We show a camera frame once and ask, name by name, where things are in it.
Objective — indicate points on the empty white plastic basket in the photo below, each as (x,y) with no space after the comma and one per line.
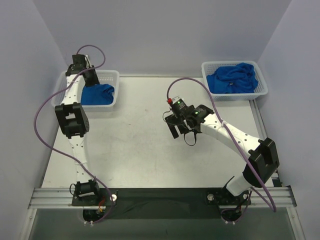
(110,77)

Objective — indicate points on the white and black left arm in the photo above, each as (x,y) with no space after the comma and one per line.
(74,124)

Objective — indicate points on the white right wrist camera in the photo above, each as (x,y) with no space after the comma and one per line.
(173,100)

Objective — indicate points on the blue towel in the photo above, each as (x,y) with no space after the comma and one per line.
(99,94)

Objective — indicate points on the white basket with towels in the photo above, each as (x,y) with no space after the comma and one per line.
(210,67)

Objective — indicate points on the crumpled blue towels pile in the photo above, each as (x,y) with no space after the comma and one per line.
(237,79)

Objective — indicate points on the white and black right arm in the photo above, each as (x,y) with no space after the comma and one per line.
(262,155)

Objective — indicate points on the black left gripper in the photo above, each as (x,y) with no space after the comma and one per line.
(90,78)

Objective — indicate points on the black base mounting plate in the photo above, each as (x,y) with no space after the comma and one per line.
(162,204)

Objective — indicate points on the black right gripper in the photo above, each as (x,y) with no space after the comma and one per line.
(175,120)

